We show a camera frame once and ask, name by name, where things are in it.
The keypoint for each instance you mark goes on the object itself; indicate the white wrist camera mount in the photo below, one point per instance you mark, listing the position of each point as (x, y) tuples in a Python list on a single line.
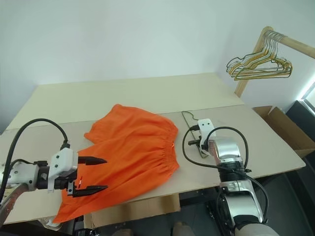
[(205, 124), (64, 158)]

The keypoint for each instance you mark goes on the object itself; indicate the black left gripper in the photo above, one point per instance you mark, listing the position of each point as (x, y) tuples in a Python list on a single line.
[(64, 182)]

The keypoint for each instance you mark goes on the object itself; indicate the wooden rack post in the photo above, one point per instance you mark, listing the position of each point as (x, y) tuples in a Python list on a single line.
[(248, 68)]

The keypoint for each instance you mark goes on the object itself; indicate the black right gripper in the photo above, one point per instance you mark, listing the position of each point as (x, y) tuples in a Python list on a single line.
[(204, 149)]

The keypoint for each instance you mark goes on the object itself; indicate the open cardboard box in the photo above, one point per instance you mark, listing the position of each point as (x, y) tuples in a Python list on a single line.
[(290, 130)]

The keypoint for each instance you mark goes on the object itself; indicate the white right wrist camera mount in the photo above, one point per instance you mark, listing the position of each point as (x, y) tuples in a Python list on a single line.
[(205, 124)]

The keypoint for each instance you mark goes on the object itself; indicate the orange shorts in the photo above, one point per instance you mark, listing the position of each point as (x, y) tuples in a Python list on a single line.
[(137, 150)]

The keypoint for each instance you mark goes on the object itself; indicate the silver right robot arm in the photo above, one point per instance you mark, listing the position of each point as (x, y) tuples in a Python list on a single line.
[(227, 150)]

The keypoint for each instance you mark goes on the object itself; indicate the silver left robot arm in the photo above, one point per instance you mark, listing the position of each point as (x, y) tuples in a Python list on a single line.
[(21, 172)]

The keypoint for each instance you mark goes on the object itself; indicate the black cabinet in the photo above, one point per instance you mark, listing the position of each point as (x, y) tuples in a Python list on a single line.
[(304, 118)]

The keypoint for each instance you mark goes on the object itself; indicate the wooden rack rod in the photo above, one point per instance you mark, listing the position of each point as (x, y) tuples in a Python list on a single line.
[(296, 43)]

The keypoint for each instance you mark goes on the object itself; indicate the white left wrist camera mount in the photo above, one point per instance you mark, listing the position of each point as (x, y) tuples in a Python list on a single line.
[(64, 158)]

